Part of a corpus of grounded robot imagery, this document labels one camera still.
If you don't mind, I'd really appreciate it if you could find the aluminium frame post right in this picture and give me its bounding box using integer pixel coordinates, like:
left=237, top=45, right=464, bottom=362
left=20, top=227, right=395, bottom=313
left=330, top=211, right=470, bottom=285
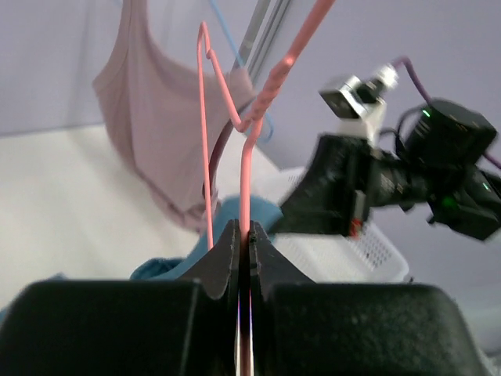
left=244, top=0, right=294, bottom=84

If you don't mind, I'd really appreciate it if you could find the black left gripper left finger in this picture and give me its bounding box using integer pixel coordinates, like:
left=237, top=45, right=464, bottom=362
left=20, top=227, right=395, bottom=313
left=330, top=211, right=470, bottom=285
left=0, top=219, right=240, bottom=376

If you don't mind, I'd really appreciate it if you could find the blue wire hanger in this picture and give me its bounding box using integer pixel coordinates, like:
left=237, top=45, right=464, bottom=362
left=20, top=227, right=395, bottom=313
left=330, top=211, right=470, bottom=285
left=207, top=0, right=275, bottom=144

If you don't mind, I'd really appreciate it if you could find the teal tank top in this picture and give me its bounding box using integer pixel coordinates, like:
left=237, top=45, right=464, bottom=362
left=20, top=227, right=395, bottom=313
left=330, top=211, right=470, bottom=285
left=0, top=195, right=285, bottom=314

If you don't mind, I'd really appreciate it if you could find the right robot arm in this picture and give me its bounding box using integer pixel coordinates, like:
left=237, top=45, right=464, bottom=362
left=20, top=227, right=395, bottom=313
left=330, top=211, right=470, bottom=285
left=270, top=99, right=500, bottom=241

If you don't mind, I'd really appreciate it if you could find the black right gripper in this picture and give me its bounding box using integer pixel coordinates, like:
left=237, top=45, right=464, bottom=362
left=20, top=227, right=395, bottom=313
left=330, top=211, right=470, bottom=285
left=269, top=134, right=398, bottom=237

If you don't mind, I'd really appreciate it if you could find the pink wire hanger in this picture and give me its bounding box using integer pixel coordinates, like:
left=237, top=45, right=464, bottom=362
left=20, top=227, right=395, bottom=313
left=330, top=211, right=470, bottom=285
left=196, top=0, right=334, bottom=375

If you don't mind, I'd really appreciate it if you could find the white plastic basket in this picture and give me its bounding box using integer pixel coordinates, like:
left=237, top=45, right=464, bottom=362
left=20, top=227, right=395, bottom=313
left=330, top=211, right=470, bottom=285
left=269, top=168, right=412, bottom=283

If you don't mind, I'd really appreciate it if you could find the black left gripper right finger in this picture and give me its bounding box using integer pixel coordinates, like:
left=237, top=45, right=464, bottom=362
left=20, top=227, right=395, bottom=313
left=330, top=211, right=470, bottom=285
left=249, top=223, right=485, bottom=375

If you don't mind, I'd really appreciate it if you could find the pink tank top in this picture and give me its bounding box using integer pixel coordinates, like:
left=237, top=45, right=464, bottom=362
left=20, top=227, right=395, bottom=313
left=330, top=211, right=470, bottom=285
left=93, top=1, right=233, bottom=232

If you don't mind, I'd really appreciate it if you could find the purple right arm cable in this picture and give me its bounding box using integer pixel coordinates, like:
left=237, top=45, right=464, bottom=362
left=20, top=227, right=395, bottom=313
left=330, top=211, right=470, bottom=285
left=391, top=56, right=501, bottom=172

